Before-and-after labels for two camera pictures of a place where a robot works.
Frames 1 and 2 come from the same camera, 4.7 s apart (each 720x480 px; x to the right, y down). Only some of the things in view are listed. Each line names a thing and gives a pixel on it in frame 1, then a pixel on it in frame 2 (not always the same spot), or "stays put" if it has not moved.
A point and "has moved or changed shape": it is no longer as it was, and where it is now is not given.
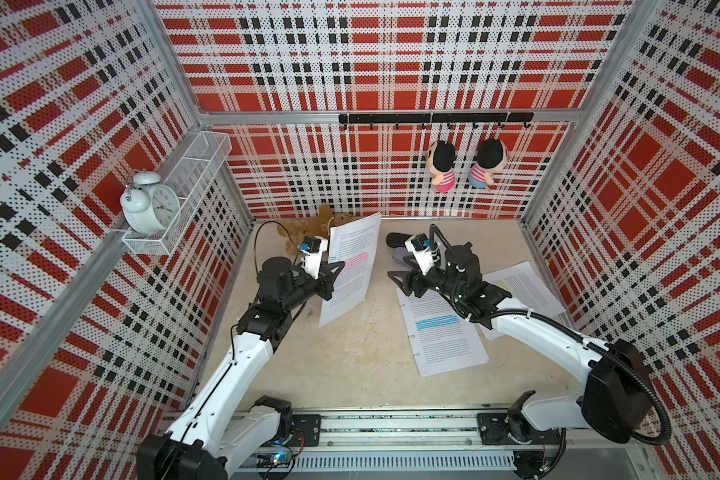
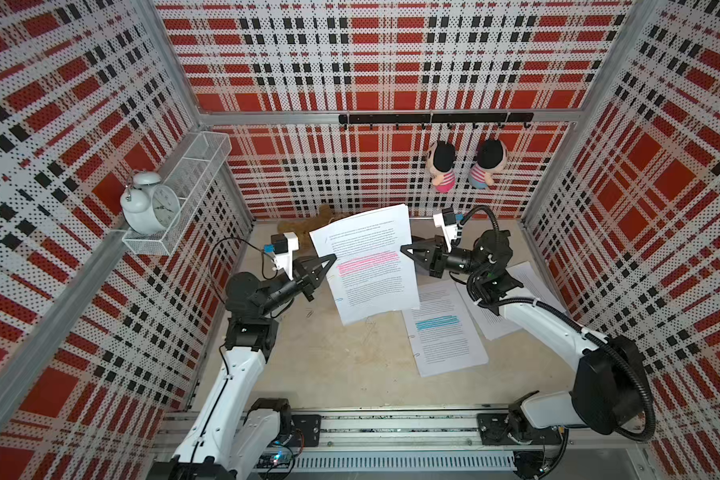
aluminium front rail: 436,442 stays put
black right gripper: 411,276 to 436,260
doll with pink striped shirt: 440,161 stays put
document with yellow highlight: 526,288 stays put
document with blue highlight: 441,336 stays put
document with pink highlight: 354,243 has moved or changed shape
